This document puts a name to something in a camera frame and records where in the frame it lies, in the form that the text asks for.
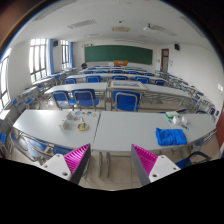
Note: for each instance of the white desk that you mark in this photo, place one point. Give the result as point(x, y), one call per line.
point(44, 125)
point(118, 131)

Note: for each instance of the left window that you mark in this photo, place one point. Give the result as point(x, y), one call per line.
point(37, 59)

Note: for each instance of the white desk near left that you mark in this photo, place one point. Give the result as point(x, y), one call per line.
point(44, 125)

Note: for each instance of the blue chair front left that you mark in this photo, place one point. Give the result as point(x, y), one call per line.
point(62, 100)

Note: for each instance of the brown door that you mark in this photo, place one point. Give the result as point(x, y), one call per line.
point(164, 60)

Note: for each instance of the blue chair front right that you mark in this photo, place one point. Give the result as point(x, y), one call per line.
point(126, 100)

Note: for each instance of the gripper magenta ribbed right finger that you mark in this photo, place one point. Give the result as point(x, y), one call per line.
point(150, 167)

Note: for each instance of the black wall speaker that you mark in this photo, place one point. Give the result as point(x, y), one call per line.
point(177, 47)

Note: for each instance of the white desk near right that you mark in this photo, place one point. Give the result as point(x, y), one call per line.
point(118, 131)

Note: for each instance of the yellow tape roll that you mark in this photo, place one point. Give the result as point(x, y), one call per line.
point(82, 126)

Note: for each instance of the white plastic bag items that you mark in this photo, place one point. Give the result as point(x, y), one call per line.
point(176, 119)

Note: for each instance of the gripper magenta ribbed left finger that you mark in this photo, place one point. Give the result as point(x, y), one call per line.
point(69, 166)

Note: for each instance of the blue curtain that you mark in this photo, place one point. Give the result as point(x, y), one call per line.
point(51, 61)

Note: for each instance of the blue chair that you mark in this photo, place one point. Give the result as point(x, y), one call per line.
point(85, 98)
point(62, 100)
point(126, 100)

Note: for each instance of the white desk second row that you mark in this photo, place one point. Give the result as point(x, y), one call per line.
point(99, 87)

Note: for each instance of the green chalkboard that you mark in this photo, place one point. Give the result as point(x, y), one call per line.
point(118, 52)

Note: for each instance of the orange lectern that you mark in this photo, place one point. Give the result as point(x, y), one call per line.
point(120, 63)

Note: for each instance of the ceiling projector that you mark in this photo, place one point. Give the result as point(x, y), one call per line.
point(148, 27)

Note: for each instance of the blue chair front middle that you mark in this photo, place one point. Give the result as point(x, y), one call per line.
point(85, 98)

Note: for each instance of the blue folded towel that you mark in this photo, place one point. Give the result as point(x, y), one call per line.
point(169, 137)

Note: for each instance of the small white box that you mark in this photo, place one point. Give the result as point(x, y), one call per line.
point(63, 124)

